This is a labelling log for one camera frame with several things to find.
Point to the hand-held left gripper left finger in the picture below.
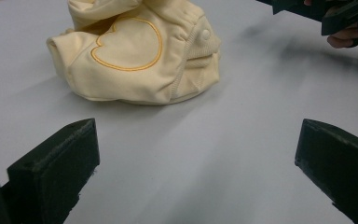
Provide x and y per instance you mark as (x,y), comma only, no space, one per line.
(49,174)

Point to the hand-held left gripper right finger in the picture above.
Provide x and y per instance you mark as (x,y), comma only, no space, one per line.
(345,168)

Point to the cream baby garment with hearts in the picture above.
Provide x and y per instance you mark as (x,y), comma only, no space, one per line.
(130,65)

